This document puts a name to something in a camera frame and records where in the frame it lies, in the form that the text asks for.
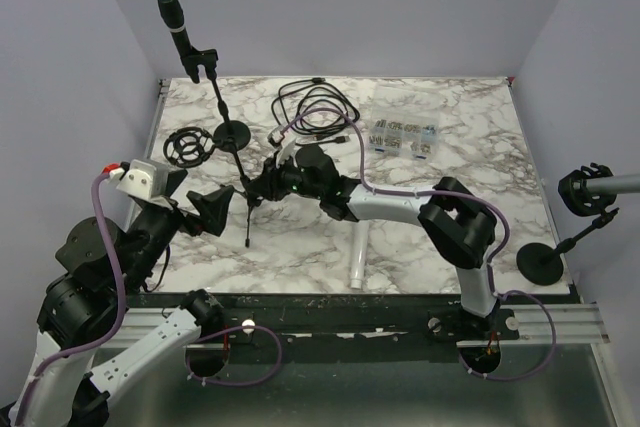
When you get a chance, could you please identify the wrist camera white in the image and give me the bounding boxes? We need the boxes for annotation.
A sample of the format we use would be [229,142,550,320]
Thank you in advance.
[103,159,170,207]
[267,128,296,167]

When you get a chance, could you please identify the grey microphone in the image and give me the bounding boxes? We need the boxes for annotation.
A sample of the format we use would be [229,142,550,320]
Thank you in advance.
[581,174,640,196]

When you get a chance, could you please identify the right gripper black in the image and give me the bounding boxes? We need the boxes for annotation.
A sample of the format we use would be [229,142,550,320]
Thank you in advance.
[250,150,324,201]

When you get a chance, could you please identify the black tripod mic stand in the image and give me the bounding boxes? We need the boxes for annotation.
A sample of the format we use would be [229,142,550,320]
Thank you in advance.
[163,124,277,257]

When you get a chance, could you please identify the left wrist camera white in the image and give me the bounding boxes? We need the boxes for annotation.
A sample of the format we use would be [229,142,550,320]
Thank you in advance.
[103,159,170,207]

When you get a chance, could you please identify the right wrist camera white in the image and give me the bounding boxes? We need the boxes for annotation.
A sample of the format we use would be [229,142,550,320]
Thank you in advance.
[267,128,296,167]

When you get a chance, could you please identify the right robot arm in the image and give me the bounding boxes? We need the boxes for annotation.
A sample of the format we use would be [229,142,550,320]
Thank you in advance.
[256,145,498,339]

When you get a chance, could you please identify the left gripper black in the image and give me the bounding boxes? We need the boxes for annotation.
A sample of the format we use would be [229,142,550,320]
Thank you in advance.
[122,169,235,291]

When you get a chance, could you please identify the black round-base mic stand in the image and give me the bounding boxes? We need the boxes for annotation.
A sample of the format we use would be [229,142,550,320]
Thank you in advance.
[190,48,251,153]

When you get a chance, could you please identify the black usb cable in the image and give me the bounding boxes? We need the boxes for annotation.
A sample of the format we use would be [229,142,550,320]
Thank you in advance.
[271,75,362,144]

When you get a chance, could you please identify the right black round-base stand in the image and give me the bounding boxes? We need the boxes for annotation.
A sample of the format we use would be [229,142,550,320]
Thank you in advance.
[516,162,621,287]

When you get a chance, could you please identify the clear plastic screw box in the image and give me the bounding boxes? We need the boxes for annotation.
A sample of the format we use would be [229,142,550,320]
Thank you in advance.
[367,85,440,160]

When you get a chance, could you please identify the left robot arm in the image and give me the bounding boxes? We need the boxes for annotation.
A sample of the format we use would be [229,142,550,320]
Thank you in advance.
[1,163,234,426]

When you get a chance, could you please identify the white microphone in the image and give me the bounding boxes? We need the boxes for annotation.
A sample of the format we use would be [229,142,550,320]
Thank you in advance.
[350,221,370,290]

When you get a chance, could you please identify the black microphone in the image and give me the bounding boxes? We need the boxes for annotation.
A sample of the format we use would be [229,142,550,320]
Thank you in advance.
[157,0,201,83]

